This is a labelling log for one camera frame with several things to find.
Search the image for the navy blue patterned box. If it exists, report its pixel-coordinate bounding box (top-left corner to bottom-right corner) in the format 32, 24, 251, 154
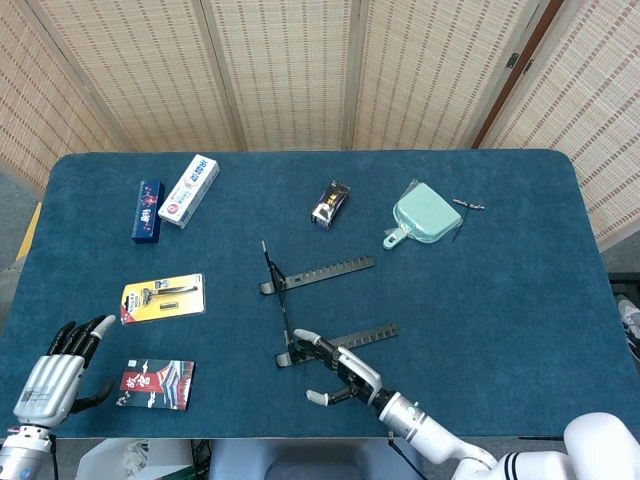
130, 179, 166, 245

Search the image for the small black gold box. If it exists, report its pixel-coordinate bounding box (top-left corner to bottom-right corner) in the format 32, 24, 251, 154
310, 180, 351, 231

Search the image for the blue table cloth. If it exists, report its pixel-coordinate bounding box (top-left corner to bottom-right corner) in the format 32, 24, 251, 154
0, 149, 630, 441

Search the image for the yellow razor blister pack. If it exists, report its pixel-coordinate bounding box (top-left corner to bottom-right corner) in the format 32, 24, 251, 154
119, 272, 207, 326

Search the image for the brown wooden post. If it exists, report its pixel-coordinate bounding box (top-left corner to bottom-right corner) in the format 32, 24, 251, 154
471, 0, 566, 150

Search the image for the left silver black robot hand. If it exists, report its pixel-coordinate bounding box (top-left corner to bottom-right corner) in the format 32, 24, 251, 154
12, 313, 117, 430

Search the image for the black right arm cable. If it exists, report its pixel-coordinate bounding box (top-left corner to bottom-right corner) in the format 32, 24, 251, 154
385, 433, 424, 476

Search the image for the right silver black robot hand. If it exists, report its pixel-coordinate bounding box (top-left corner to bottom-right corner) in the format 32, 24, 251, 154
293, 327, 384, 407

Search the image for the yellow strip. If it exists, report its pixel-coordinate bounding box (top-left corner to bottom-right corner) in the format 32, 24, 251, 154
14, 201, 44, 264

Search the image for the white toothpaste box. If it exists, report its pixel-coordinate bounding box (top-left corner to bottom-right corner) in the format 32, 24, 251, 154
157, 153, 221, 230

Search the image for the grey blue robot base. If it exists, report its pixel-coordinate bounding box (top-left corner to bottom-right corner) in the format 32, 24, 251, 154
207, 438, 426, 480

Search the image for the grey white shoe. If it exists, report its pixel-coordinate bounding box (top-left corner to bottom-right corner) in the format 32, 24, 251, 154
613, 293, 640, 361

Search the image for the mint green bagged dustpan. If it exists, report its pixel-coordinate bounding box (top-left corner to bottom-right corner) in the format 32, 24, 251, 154
382, 178, 464, 251

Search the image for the red blue illustrated book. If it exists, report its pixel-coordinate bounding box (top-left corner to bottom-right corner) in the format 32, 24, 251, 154
115, 358, 197, 412

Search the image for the black folding laptop stand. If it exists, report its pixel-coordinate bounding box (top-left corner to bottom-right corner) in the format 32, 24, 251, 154
258, 239, 401, 370

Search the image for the bamboo folding screen panel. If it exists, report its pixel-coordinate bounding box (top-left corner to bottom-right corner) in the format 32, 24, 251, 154
0, 0, 137, 196
344, 0, 551, 151
477, 0, 640, 251
24, 0, 247, 153
199, 0, 362, 153

